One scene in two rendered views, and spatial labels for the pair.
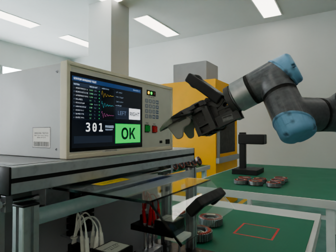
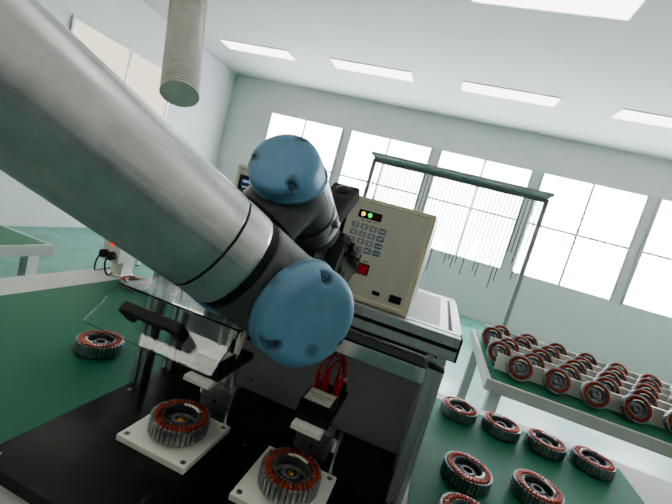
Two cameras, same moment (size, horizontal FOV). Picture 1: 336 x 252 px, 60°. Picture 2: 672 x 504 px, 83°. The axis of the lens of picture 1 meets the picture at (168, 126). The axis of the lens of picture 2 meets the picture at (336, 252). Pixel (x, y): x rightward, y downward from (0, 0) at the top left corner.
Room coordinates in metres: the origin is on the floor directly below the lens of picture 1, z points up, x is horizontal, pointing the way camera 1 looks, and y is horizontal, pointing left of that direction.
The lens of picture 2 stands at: (0.61, -0.66, 1.29)
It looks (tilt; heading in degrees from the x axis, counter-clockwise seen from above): 7 degrees down; 74
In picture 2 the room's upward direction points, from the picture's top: 16 degrees clockwise
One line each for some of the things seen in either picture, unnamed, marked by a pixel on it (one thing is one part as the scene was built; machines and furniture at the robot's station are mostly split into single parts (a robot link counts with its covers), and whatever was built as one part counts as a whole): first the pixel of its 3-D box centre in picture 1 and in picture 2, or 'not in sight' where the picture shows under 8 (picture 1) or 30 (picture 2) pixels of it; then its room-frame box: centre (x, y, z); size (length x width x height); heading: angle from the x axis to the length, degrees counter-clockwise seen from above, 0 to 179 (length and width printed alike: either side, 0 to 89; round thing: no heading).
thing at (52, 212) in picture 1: (137, 187); (284, 323); (0.76, 0.08, 1.03); 0.62 x 0.01 x 0.03; 149
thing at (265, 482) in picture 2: not in sight; (289, 475); (0.81, -0.07, 0.80); 0.11 x 0.11 x 0.04
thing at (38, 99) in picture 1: (81, 116); (342, 235); (0.88, 0.26, 1.22); 0.44 x 0.39 x 0.20; 149
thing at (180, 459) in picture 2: not in sight; (177, 432); (0.60, 0.05, 0.78); 0.15 x 0.15 x 0.01; 59
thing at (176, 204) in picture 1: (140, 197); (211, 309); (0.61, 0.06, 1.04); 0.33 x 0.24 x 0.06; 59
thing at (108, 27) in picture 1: (108, 103); not in sight; (4.88, 1.00, 1.65); 0.50 x 0.45 x 3.30; 59
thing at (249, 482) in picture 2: not in sight; (286, 487); (0.81, -0.07, 0.78); 0.15 x 0.15 x 0.01; 59
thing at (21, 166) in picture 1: (78, 158); (324, 280); (0.87, 0.27, 1.09); 0.68 x 0.44 x 0.05; 149
